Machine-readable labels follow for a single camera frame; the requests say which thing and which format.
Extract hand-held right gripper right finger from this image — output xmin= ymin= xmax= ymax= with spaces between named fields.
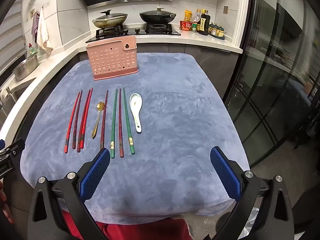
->
xmin=210 ymin=146 xmax=293 ymax=240

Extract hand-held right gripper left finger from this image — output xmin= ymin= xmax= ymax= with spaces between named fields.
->
xmin=28 ymin=147 xmax=111 ymax=240

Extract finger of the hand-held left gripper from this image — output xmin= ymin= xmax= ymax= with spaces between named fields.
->
xmin=0 ymin=138 xmax=26 ymax=161

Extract dark red chopstick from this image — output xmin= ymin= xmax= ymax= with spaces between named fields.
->
xmin=119 ymin=88 xmax=124 ymax=158
xmin=72 ymin=90 xmax=83 ymax=149
xmin=100 ymin=90 xmax=109 ymax=151

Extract green chopstick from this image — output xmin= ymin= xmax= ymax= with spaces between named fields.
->
xmin=122 ymin=87 xmax=136 ymax=155
xmin=110 ymin=89 xmax=118 ymax=159

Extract gold flower spoon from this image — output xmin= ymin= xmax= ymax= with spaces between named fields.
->
xmin=91 ymin=101 xmax=104 ymax=139

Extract white ceramic spoon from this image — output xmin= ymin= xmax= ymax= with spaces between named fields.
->
xmin=129 ymin=93 xmax=143 ymax=133

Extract pink perforated utensil holder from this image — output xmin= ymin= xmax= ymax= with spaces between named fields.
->
xmin=86 ymin=35 xmax=139 ymax=81

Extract person's red clothing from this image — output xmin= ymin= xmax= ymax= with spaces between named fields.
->
xmin=61 ymin=210 xmax=193 ymax=240

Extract blue-grey fleece blanket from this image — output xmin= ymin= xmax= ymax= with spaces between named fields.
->
xmin=20 ymin=52 xmax=251 ymax=224

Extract steel colander basin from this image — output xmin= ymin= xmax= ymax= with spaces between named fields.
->
xmin=12 ymin=52 xmax=39 ymax=81

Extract black-framed glass sliding door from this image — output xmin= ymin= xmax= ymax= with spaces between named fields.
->
xmin=223 ymin=0 xmax=320 ymax=167

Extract white window blinds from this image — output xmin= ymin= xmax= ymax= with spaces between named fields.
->
xmin=0 ymin=2 xmax=28 ymax=73

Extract white hanging towel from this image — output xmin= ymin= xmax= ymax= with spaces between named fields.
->
xmin=36 ymin=7 xmax=53 ymax=55

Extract pink hanging cloth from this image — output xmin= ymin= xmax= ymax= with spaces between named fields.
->
xmin=31 ymin=11 xmax=41 ymax=44

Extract green seasoning jar set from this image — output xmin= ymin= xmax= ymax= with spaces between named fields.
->
xmin=208 ymin=22 xmax=226 ymax=41

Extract black gas stove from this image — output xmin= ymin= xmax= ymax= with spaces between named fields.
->
xmin=85 ymin=23 xmax=181 ymax=43

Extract dark soy sauce bottle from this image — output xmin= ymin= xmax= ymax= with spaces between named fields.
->
xmin=198 ymin=9 xmax=211 ymax=36

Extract beige wok with glass lid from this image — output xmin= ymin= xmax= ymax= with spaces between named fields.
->
xmin=92 ymin=9 xmax=128 ymax=29

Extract clear plastic bottle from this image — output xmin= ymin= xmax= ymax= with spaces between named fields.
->
xmin=193 ymin=8 xmax=202 ymax=30

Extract black wok with glass lid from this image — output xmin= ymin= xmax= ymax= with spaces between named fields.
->
xmin=139 ymin=7 xmax=177 ymax=25

